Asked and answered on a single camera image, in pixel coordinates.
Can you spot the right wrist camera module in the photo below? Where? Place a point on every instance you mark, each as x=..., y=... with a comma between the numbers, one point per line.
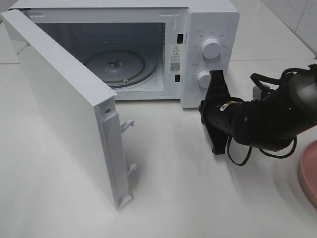
x=260, y=91

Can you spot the round white door button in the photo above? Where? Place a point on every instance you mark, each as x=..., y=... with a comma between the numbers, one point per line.
x=198, y=98

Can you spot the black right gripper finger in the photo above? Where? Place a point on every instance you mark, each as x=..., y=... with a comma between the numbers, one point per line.
x=218, y=139
x=217, y=86

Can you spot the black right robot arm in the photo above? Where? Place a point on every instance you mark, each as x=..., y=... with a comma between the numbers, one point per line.
x=287, y=107

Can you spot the white microwave oven body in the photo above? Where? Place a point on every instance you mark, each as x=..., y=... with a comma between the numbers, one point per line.
x=170, y=31

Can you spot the upper white power knob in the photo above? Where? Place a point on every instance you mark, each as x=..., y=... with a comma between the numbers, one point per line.
x=211, y=47

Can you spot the white microwave door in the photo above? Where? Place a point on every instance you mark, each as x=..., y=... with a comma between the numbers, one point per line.
x=79, y=106

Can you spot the glass microwave turntable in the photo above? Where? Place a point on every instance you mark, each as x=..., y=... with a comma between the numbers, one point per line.
x=121, y=68

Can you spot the lower white timer knob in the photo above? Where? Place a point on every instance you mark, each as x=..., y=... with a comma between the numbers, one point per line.
x=204, y=78

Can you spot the pink round plate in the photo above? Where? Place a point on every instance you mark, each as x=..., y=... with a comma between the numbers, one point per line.
x=307, y=172

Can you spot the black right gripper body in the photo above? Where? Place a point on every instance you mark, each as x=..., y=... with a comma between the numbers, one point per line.
x=219, y=114

